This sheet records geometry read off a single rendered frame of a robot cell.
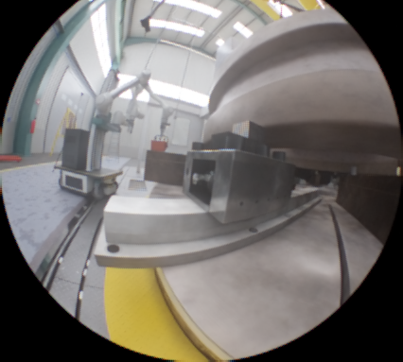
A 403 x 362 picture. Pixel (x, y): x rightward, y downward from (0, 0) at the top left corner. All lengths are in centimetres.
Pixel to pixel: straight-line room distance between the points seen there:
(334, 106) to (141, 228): 82
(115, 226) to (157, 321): 45
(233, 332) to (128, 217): 39
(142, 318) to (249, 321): 44
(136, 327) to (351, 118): 112
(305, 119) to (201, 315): 73
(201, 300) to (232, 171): 35
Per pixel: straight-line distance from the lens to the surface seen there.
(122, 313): 70
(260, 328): 37
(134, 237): 43
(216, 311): 36
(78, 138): 192
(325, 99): 67
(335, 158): 516
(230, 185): 36
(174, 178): 158
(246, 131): 60
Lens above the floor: 63
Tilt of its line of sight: level
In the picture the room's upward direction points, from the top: 7 degrees clockwise
